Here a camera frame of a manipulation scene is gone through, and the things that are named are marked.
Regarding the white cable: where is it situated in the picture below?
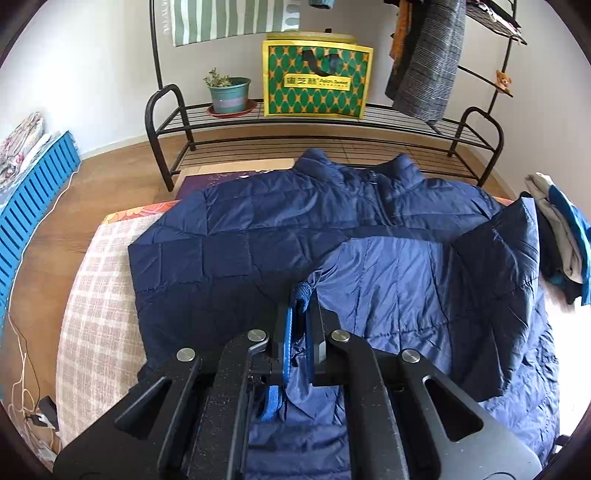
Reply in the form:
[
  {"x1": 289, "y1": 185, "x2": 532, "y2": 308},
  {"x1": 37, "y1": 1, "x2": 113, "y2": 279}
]
[{"x1": 7, "y1": 166, "x2": 79, "y2": 416}]

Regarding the navy blue puffer jacket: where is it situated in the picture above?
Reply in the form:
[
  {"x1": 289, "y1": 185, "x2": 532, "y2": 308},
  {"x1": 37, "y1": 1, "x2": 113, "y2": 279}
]
[{"x1": 128, "y1": 148, "x2": 561, "y2": 480}]

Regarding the flat cardboard sheet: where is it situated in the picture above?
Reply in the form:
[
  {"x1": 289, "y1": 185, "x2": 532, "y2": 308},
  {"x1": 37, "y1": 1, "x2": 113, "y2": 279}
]
[{"x1": 174, "y1": 158, "x2": 296, "y2": 192}]

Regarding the red plant saucer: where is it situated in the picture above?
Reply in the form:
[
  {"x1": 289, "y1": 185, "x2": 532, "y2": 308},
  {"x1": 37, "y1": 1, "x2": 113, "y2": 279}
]
[{"x1": 206, "y1": 99, "x2": 258, "y2": 119}]

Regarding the potted plant in green pot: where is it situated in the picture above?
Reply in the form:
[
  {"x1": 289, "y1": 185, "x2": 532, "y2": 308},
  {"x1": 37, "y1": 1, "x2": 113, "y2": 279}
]
[{"x1": 204, "y1": 68, "x2": 252, "y2": 114}]

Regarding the blue slatted panel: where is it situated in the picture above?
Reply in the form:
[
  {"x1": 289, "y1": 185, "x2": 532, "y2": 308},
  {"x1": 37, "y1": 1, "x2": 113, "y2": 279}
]
[{"x1": 0, "y1": 130, "x2": 82, "y2": 333}]

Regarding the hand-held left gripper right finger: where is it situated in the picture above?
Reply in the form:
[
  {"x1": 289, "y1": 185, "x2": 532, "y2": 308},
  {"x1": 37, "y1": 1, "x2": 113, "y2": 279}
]
[{"x1": 305, "y1": 295, "x2": 543, "y2": 480}]

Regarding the green yellow patterned tote bag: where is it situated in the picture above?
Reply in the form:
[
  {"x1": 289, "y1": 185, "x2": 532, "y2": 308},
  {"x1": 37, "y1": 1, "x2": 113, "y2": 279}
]
[{"x1": 262, "y1": 32, "x2": 374, "y2": 121}]

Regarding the black metal garment rack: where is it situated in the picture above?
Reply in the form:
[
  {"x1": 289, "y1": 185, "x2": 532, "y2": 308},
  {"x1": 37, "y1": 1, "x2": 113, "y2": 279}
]
[{"x1": 145, "y1": 0, "x2": 528, "y2": 192}]

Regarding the pile of mixed clothes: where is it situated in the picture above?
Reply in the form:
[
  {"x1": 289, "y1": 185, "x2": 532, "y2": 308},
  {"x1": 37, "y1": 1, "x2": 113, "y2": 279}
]
[{"x1": 524, "y1": 173, "x2": 591, "y2": 308}]

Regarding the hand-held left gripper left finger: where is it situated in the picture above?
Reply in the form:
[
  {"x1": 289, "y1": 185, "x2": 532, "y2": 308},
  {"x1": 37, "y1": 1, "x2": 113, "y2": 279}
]
[{"x1": 53, "y1": 288, "x2": 299, "y2": 480}]

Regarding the green white striped cloth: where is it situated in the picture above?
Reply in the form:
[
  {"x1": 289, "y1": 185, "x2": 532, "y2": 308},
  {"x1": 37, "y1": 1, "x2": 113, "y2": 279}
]
[{"x1": 170, "y1": 0, "x2": 303, "y2": 47}]

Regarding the orange floral cloth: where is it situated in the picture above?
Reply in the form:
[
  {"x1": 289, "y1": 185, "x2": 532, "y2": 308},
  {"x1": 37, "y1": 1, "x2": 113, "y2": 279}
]
[{"x1": 102, "y1": 199, "x2": 183, "y2": 225}]

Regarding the floral patterned bedding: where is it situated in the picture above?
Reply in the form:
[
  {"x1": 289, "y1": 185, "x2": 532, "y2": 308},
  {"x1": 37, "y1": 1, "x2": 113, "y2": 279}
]
[{"x1": 0, "y1": 112, "x2": 47, "y2": 185}]

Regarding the orange patterned garment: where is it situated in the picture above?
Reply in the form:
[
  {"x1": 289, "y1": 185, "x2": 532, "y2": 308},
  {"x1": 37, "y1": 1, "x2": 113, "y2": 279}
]
[{"x1": 389, "y1": 0, "x2": 415, "y2": 62}]

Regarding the grey plaid coat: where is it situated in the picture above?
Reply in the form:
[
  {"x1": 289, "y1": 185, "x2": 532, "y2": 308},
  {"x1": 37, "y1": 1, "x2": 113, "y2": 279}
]
[{"x1": 385, "y1": 0, "x2": 467, "y2": 123}]

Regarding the beige checkered blanket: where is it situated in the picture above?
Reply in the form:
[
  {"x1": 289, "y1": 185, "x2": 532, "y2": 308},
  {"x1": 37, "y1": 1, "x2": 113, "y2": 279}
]
[{"x1": 55, "y1": 217, "x2": 158, "y2": 448}]

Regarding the black power adapter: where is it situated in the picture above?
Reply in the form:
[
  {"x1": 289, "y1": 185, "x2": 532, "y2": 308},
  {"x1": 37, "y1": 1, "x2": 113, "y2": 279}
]
[{"x1": 36, "y1": 395, "x2": 59, "y2": 429}]

